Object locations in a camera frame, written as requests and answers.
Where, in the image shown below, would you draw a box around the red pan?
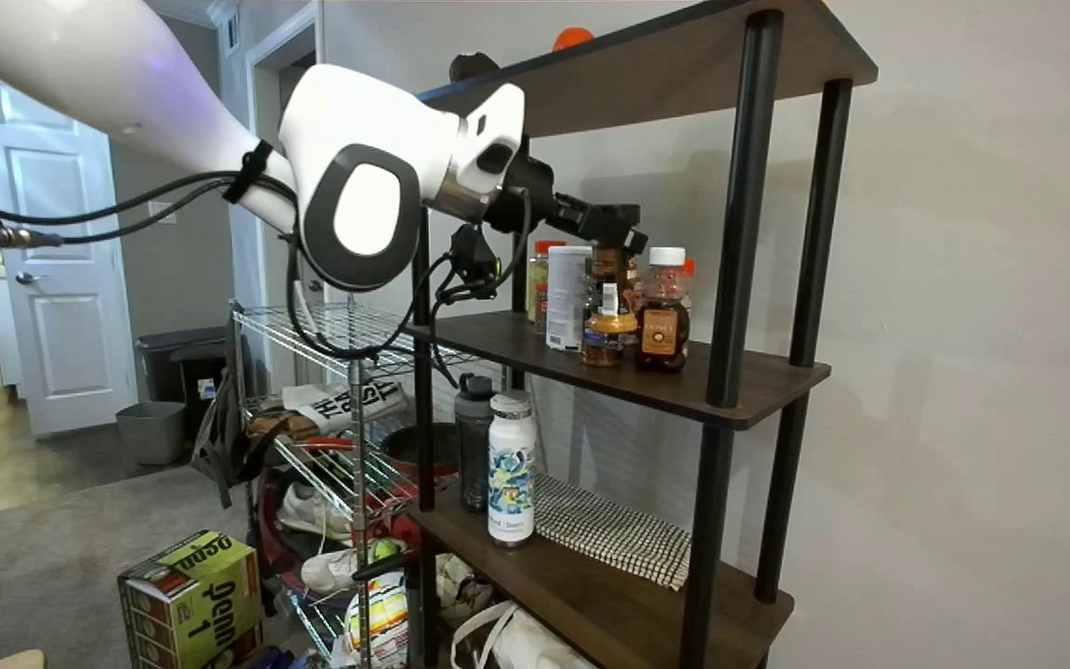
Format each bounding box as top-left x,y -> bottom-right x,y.
379,423 -> 462,486

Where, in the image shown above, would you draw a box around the white tote bag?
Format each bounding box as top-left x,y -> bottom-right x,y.
449,599 -> 596,669

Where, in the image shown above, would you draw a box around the grey waste bin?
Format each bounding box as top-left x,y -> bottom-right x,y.
115,400 -> 188,466

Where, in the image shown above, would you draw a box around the bear shaped bottle white cap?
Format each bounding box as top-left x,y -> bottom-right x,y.
635,247 -> 691,374

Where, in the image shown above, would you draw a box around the white sneaker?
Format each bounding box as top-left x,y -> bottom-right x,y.
277,481 -> 357,544

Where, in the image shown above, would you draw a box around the yellow green cardboard box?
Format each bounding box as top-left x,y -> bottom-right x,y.
117,530 -> 265,669

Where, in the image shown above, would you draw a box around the striped colourful ball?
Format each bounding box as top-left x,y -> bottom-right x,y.
344,571 -> 411,668

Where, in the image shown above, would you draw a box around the black trash can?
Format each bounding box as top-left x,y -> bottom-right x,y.
135,325 -> 231,439

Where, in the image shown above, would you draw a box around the white door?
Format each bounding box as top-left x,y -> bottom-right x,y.
0,46 -> 139,438

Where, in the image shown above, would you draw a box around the red lid spice jar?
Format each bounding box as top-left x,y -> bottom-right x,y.
527,241 -> 566,326

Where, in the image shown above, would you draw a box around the black round object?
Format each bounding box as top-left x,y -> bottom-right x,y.
449,52 -> 502,85

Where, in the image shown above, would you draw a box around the dark wooden shelf black poles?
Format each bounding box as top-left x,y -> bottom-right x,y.
405,0 -> 880,669

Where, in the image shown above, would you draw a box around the white cylindrical canister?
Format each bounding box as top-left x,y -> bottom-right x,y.
546,245 -> 593,353

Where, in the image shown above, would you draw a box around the dark grey water bottle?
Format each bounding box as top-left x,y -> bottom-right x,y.
455,374 -> 497,514

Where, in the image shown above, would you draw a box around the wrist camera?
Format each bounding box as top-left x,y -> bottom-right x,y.
447,223 -> 502,300

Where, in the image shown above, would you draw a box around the brown spice bottle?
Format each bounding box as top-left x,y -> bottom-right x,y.
593,245 -> 636,315

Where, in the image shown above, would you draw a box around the checkered cloth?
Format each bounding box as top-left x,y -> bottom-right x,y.
533,474 -> 692,592

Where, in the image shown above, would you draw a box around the chrome wire rack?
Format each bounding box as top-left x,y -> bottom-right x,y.
230,297 -> 466,669

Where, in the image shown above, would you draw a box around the white bag with black print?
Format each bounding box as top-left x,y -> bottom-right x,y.
281,375 -> 410,435

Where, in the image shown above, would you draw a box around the white floral water bottle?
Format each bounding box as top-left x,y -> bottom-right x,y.
487,391 -> 538,548

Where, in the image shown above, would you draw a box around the yellow lid amber bottle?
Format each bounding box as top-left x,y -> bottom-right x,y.
581,282 -> 638,367

